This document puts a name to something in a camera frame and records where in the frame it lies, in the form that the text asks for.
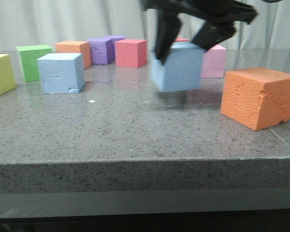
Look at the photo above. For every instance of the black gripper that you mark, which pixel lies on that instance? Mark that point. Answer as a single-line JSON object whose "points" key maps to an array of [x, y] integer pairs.
{"points": [[219, 27]]}

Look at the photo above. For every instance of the light blue foam cube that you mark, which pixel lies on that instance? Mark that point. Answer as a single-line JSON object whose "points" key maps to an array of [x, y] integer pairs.
{"points": [[61, 73], [181, 70]]}

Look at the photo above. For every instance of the smooth red foam cube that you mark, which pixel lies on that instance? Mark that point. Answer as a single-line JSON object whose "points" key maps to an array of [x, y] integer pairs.
{"points": [[179, 39]]}

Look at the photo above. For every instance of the pink foam cube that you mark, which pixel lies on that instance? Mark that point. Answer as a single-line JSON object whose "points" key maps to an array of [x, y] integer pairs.
{"points": [[214, 62]]}

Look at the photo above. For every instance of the textured red foam cube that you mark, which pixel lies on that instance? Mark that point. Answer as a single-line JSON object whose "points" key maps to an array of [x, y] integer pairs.
{"points": [[131, 53]]}

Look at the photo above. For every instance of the rear purple foam cube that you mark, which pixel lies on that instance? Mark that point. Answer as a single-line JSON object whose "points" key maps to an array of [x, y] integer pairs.
{"points": [[114, 39]]}

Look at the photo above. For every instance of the purple foam cube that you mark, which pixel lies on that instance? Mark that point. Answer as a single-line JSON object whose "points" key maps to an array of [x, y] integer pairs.
{"points": [[114, 39], [101, 51]]}

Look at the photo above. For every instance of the front purple foam cube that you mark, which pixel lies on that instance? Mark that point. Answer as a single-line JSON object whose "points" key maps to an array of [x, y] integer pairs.
{"points": [[101, 51]]}

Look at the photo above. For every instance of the large front orange foam cube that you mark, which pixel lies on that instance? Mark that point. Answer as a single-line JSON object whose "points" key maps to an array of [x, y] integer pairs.
{"points": [[257, 98]]}

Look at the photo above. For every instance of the rear orange foam cube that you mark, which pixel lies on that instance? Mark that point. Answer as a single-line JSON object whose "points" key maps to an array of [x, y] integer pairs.
{"points": [[82, 47]]}

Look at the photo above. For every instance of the green foam cube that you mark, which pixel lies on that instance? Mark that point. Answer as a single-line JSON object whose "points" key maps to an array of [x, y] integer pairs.
{"points": [[28, 56]]}

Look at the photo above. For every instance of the yellow-green foam cube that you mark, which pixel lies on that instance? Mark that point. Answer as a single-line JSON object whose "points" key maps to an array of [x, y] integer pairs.
{"points": [[7, 80]]}

